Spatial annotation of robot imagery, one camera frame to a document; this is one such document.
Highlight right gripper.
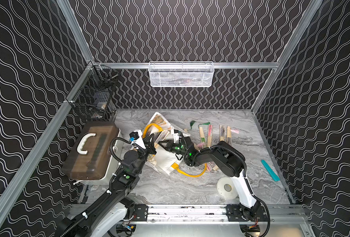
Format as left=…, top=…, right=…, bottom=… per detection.
left=157, top=140, right=188, bottom=159

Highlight white tape roll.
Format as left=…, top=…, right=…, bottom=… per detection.
left=216, top=177, right=238, bottom=199

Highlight white wire wall basket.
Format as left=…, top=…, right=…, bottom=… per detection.
left=148, top=61, right=215, bottom=87

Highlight black wire wall basket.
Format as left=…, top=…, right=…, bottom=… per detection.
left=65, top=61, right=120, bottom=122

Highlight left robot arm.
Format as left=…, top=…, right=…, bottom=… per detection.
left=55, top=130, right=156, bottom=237

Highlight brown lidded storage box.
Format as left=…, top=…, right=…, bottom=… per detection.
left=61, top=121, right=120, bottom=185

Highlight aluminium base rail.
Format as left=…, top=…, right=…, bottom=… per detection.
left=60, top=203, right=316, bottom=237

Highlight teal folding fan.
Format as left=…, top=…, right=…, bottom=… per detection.
left=261, top=160, right=280, bottom=182

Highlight grey paper folding fan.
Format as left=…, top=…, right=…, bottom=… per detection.
left=219, top=124, right=225, bottom=141

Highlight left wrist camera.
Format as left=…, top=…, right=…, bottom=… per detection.
left=129, top=129, right=143, bottom=146

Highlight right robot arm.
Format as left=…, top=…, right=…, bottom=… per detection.
left=158, top=135, right=270, bottom=222

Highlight white tote bag yellow handles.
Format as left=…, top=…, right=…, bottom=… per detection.
left=143, top=112, right=207, bottom=178

